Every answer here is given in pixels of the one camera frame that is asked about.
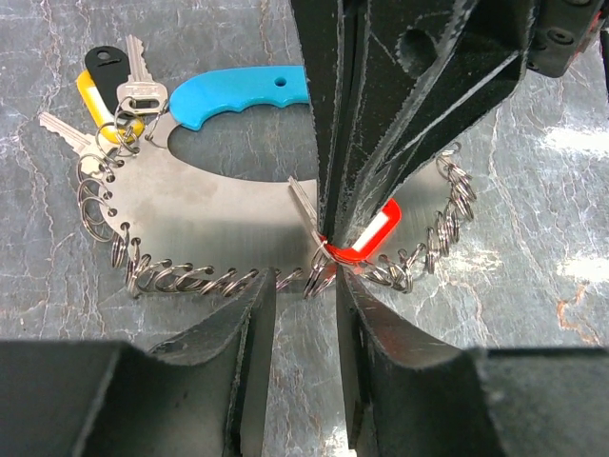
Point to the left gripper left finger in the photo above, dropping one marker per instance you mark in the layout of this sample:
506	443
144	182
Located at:
217	390

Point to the yellow key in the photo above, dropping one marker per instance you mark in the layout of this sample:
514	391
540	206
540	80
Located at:
98	109

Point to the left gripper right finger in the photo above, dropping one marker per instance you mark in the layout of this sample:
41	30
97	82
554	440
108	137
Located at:
405	391

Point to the black key tag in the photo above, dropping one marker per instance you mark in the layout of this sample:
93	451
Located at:
109	68

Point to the blue keyring with metal rings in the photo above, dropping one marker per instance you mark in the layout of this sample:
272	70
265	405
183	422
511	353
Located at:
175	228

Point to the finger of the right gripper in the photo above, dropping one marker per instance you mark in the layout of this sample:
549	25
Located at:
328	34

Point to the red key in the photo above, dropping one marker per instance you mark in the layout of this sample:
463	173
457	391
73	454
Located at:
381	226

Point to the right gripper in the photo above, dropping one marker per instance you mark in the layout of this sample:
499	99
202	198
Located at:
418	73

